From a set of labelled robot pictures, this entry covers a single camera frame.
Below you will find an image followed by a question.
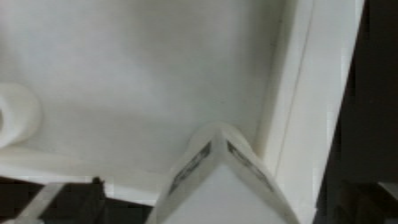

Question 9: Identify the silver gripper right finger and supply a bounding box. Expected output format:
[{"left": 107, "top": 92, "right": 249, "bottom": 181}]
[{"left": 335, "top": 181, "right": 398, "bottom": 224}]

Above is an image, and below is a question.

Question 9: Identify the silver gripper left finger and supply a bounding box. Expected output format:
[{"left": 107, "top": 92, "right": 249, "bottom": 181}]
[{"left": 11, "top": 176, "right": 113, "bottom": 224}]

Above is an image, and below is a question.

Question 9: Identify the white table leg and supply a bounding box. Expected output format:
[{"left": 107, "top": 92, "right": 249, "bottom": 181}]
[{"left": 146, "top": 122, "right": 301, "bottom": 224}]

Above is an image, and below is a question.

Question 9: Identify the white square table top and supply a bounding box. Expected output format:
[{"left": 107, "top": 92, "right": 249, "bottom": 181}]
[{"left": 0, "top": 0, "right": 365, "bottom": 221}]

